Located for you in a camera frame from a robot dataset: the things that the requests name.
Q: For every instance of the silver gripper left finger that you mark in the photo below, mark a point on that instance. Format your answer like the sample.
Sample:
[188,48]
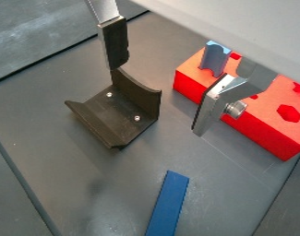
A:
[111,30]

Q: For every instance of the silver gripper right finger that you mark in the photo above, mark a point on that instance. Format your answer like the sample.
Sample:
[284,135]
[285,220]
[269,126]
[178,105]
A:
[222,97]

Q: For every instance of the dark blue rectangular bar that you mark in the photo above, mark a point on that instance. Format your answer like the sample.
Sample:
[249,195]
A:
[167,207]

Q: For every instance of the red peg board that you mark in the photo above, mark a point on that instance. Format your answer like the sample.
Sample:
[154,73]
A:
[270,119]

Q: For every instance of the black curved fixture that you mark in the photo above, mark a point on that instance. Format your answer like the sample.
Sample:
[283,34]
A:
[121,111]

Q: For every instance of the light blue notched block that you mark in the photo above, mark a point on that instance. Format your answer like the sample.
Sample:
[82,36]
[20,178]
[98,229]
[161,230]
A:
[214,58]

